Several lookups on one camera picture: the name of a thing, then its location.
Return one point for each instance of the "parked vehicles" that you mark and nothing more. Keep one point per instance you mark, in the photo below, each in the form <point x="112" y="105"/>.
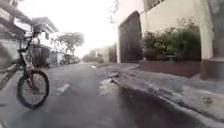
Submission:
<point x="70" y="59"/>

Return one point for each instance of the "tree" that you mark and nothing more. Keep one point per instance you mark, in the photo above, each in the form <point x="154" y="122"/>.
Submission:
<point x="71" y="40"/>

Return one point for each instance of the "grey asphalt road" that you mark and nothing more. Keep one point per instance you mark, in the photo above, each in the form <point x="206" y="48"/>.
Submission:
<point x="80" y="100"/>

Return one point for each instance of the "green bushes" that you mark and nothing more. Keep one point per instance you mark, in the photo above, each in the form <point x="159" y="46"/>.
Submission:
<point x="173" y="43"/>

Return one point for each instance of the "grey concrete pavement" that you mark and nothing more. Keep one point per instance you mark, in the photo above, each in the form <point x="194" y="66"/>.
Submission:
<point x="173" y="90"/>

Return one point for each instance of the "white building with dark gate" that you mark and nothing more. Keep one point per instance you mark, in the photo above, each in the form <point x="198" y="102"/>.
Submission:
<point x="166" y="16"/>

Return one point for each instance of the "building with flat roof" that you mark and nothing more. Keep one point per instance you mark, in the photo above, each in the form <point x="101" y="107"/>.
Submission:
<point x="45" y="28"/>

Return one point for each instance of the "building with balcony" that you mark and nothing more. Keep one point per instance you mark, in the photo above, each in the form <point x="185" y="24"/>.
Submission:
<point x="10" y="20"/>

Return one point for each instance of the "brown planter wall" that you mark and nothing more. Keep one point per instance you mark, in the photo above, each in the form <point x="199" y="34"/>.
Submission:
<point x="166" y="68"/>

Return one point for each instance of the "bicycle with red frame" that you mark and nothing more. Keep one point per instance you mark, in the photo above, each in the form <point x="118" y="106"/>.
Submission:
<point x="32" y="88"/>

